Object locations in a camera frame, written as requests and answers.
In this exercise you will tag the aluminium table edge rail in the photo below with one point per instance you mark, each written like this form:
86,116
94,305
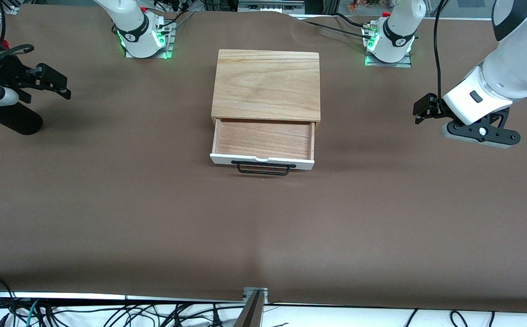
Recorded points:
86,296

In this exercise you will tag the wooden drawer with white face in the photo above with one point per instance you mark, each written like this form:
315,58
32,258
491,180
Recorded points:
263,138

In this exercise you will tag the black cylindrical vase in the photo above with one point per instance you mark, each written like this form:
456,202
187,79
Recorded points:
9,119

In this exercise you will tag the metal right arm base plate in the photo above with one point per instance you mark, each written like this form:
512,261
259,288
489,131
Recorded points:
168,45

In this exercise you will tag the light wooden cabinet box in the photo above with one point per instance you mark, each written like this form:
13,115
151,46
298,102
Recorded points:
265,84

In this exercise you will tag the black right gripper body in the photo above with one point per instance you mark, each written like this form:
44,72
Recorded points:
12,75

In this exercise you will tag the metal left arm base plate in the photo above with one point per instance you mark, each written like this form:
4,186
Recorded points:
388,64

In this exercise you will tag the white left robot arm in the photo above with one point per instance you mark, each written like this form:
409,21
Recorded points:
518,59

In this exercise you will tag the grey metal box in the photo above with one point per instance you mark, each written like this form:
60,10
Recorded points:
270,5

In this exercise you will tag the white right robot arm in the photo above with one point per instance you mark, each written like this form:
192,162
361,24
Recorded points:
131,22

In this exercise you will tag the aluminium frame profile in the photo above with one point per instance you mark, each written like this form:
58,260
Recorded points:
11,6

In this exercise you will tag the brown table cover sheet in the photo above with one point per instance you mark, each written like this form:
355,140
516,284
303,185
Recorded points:
263,218

